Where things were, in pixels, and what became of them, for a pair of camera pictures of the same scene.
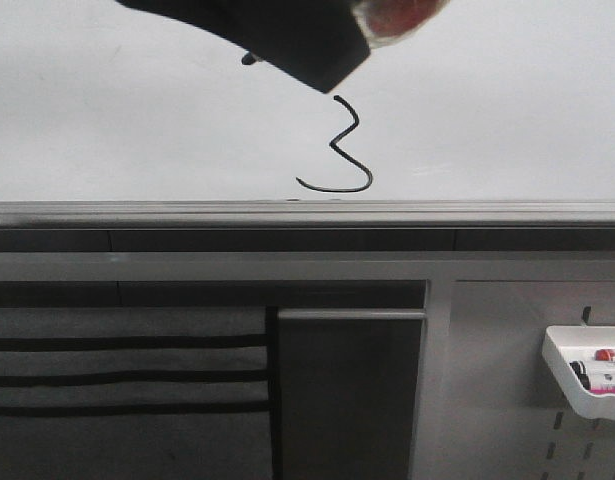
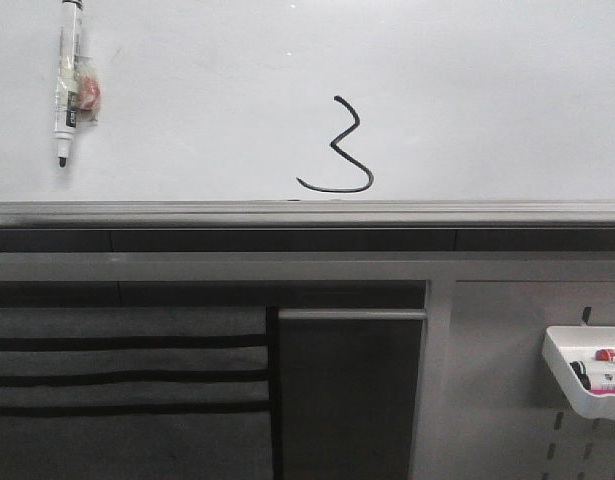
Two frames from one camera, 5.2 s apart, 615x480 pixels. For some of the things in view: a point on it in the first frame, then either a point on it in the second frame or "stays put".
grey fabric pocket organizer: x=132 y=393 stays put
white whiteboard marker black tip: x=248 y=59 -> x=66 y=104
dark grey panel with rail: x=348 y=393 stays put
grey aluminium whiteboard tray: x=306 y=215 stays put
